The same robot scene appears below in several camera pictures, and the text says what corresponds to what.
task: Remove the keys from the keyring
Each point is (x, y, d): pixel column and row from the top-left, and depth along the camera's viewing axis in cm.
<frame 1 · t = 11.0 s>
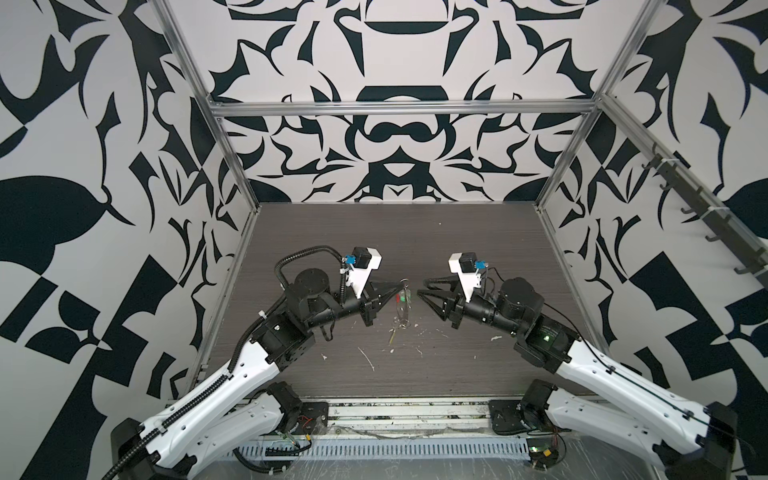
left hand: (404, 279, 61), fingers closed
right hand: (425, 288, 63), fingers open
metal keyring with red grip: (403, 302, 68), point 27 cm above the table
green capped key: (402, 298, 67), point 28 cm above the table

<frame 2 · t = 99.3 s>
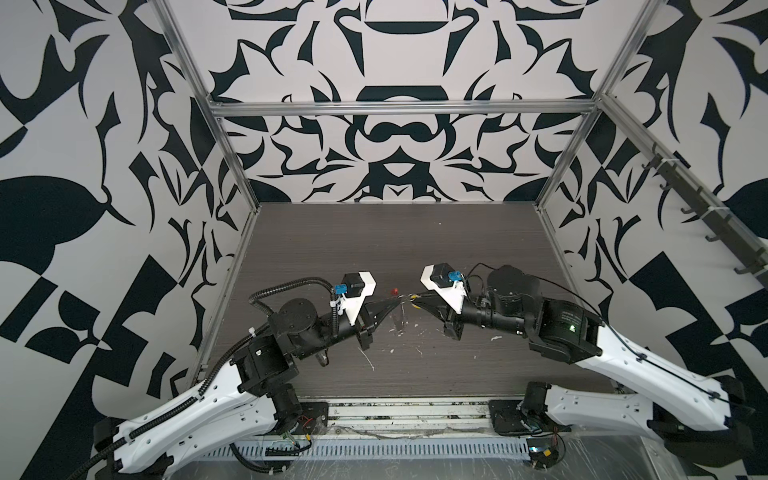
left hand: (398, 293, 56), fingers closed
right hand: (417, 296, 58), fingers closed
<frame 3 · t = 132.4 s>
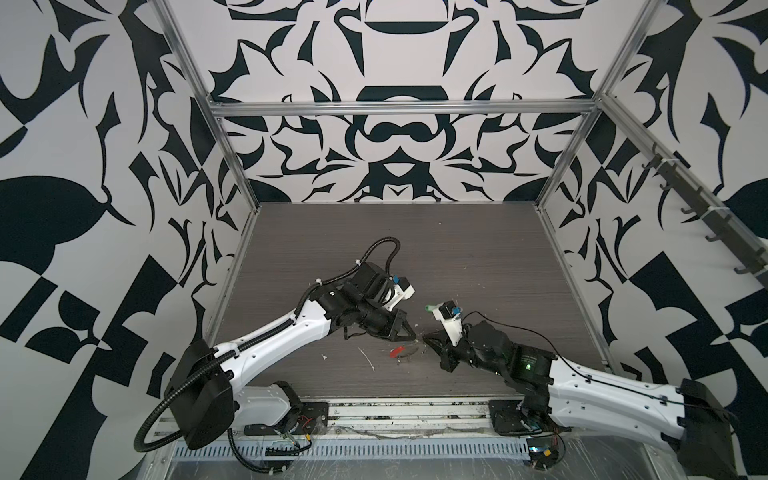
left hand: (418, 333, 70), fingers closed
right hand: (425, 339, 74), fingers closed
metal keyring with red grip: (394, 352, 77), point 10 cm above the table
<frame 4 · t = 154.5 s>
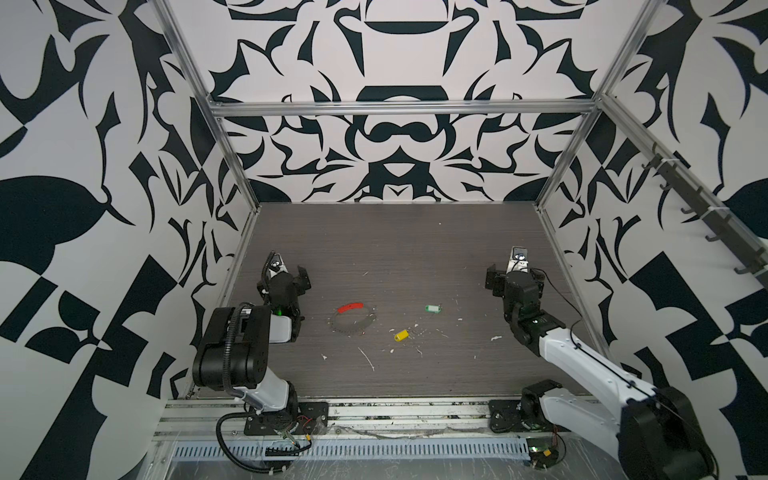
left hand: (281, 267, 92), fingers open
right hand: (515, 265, 84), fingers open
yellow capped key: (401, 335, 89), on the table
